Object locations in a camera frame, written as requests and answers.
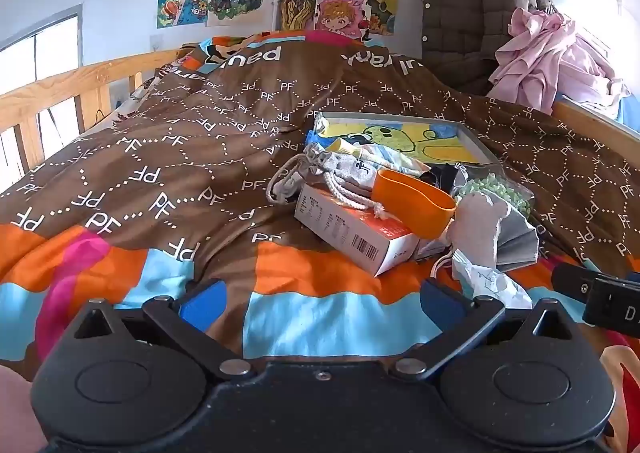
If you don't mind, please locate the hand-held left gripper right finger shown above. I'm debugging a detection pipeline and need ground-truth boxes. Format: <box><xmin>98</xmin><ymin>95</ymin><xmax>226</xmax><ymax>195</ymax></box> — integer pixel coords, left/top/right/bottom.
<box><xmin>390</xmin><ymin>277</ymin><xmax>583</xmax><ymax>381</ymax></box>

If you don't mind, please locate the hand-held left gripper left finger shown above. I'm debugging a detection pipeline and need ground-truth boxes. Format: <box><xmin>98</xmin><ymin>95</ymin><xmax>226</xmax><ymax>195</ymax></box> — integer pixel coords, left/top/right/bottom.
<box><xmin>62</xmin><ymin>278</ymin><xmax>256</xmax><ymax>381</ymax></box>

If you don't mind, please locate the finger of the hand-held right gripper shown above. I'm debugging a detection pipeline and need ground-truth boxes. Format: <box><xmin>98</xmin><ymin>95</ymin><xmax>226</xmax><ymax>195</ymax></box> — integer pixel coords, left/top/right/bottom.
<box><xmin>551</xmin><ymin>262</ymin><xmax>640</xmax><ymax>305</ymax></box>

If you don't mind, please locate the grey pleated face mask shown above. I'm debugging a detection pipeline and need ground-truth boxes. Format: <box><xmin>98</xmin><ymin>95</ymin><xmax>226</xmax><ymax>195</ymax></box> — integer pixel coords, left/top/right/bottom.
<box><xmin>492</xmin><ymin>205</ymin><xmax>542</xmax><ymax>270</ymax></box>

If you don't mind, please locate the white foam sheet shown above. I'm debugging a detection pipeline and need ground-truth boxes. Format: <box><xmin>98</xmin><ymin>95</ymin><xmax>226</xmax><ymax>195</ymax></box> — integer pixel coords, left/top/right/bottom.
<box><xmin>449</xmin><ymin>193</ymin><xmax>512</xmax><ymax>269</ymax></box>

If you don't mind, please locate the grey drawstring pouch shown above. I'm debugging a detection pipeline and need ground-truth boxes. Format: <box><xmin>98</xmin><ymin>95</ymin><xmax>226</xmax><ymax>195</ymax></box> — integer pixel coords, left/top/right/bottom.
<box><xmin>265</xmin><ymin>143</ymin><xmax>392</xmax><ymax>222</ymax></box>

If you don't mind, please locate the grey tray with painted picture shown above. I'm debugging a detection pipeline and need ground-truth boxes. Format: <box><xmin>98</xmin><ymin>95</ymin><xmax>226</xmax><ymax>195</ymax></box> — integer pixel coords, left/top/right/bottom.
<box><xmin>312</xmin><ymin>112</ymin><xmax>495</xmax><ymax>170</ymax></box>

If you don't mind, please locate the white crumpled paper packet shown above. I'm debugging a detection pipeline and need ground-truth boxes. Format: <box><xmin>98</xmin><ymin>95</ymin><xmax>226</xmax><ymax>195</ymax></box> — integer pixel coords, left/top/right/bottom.
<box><xmin>451</xmin><ymin>253</ymin><xmax>534</xmax><ymax>310</ymax></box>

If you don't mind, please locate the orange plastic cup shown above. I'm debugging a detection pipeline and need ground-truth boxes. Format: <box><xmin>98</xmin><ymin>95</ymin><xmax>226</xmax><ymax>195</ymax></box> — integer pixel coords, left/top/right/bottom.
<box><xmin>370</xmin><ymin>169</ymin><xmax>457</xmax><ymax>240</ymax></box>

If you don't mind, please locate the bag of green beads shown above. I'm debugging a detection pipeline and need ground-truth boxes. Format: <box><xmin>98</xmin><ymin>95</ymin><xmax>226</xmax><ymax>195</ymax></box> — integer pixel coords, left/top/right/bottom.
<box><xmin>454</xmin><ymin>173</ymin><xmax>535</xmax><ymax>220</ymax></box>

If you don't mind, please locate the white and orange carton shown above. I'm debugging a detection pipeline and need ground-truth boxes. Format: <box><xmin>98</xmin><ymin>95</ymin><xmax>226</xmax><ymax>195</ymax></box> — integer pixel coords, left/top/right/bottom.
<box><xmin>294</xmin><ymin>183</ymin><xmax>422</xmax><ymax>278</ymax></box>

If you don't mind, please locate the black small item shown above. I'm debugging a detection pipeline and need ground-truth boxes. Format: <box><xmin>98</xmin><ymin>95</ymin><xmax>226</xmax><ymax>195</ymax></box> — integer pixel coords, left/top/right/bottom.
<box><xmin>419</xmin><ymin>163</ymin><xmax>469</xmax><ymax>194</ymax></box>

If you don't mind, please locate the blue patterned packet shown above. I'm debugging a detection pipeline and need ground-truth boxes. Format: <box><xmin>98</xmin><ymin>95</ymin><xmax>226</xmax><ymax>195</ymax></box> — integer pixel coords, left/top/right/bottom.
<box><xmin>367</xmin><ymin>143</ymin><xmax>432</xmax><ymax>180</ymax></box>

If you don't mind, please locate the wooden bed side board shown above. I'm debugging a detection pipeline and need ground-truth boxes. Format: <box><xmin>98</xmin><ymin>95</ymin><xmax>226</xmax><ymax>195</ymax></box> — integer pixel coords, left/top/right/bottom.
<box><xmin>551</xmin><ymin>99</ymin><xmax>640</xmax><ymax>146</ymax></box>

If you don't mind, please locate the brown printed blanket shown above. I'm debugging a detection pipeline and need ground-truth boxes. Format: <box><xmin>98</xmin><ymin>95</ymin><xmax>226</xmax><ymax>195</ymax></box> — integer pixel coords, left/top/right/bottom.
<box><xmin>0</xmin><ymin>30</ymin><xmax>640</xmax><ymax>369</ymax></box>

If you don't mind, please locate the yellow tube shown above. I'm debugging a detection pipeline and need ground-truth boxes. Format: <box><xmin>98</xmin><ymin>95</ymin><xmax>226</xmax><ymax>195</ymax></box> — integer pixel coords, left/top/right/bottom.
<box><xmin>325</xmin><ymin>137</ymin><xmax>375</xmax><ymax>156</ymax></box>

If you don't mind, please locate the patterned bed sheet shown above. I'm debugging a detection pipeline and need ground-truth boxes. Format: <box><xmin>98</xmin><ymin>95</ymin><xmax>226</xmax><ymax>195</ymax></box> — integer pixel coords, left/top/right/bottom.
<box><xmin>112</xmin><ymin>60</ymin><xmax>201</xmax><ymax>126</ymax></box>

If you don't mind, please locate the pink garment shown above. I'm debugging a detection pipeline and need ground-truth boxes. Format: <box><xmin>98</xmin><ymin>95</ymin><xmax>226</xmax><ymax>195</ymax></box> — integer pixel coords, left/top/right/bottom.
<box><xmin>487</xmin><ymin>8</ymin><xmax>632</xmax><ymax>116</ymax></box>

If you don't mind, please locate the brown quilted jacket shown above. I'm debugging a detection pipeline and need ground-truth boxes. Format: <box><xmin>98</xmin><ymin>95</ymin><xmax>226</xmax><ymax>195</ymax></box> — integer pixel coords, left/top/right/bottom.
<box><xmin>419</xmin><ymin>0</ymin><xmax>560</xmax><ymax>98</ymax></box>

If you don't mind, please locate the window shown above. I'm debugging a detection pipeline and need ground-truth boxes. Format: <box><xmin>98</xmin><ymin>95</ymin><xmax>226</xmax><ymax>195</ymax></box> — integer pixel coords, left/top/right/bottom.
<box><xmin>0</xmin><ymin>4</ymin><xmax>84</xmax><ymax>180</ymax></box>

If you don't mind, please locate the white cable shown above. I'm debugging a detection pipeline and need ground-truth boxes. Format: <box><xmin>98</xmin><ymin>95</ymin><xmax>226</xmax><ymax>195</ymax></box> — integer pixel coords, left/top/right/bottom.
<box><xmin>429</xmin><ymin>247</ymin><xmax>457</xmax><ymax>280</ymax></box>

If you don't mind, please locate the wooden bed rail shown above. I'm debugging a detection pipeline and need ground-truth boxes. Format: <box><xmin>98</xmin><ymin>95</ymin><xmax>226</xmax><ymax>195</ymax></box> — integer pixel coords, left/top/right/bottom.
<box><xmin>0</xmin><ymin>47</ymin><xmax>201</xmax><ymax>180</ymax></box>

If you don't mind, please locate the pink cartoon wall poster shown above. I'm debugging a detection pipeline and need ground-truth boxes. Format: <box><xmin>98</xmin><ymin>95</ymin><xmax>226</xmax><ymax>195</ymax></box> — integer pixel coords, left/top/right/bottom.
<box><xmin>313</xmin><ymin>0</ymin><xmax>372</xmax><ymax>42</ymax></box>

